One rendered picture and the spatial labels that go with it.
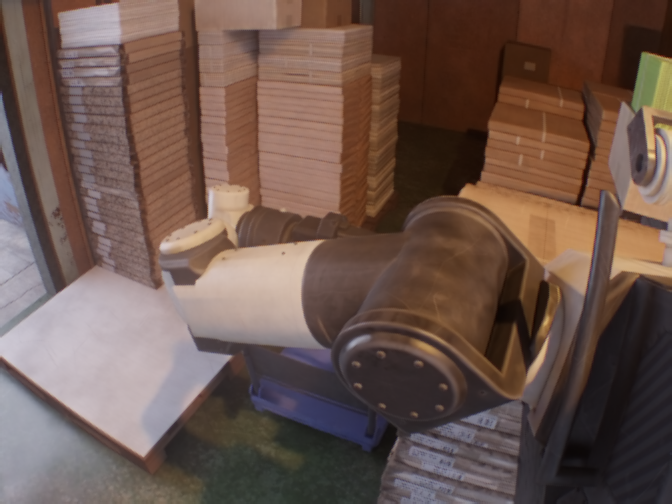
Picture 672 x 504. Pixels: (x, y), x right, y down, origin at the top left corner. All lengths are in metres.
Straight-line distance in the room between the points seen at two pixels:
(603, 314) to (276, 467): 1.51
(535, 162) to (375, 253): 2.01
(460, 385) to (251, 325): 0.19
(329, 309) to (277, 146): 2.12
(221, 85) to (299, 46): 0.40
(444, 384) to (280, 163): 2.23
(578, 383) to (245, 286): 0.27
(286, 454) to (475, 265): 1.48
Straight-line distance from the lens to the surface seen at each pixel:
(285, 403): 1.64
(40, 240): 2.56
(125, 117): 2.01
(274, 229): 0.69
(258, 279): 0.39
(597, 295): 0.27
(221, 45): 2.21
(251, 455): 1.75
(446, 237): 0.33
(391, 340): 0.27
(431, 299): 0.28
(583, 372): 0.28
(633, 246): 0.86
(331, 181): 2.36
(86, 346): 2.18
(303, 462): 1.72
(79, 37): 2.21
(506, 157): 2.32
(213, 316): 0.43
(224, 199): 0.74
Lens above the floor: 1.45
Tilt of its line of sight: 32 degrees down
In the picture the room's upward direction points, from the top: 1 degrees clockwise
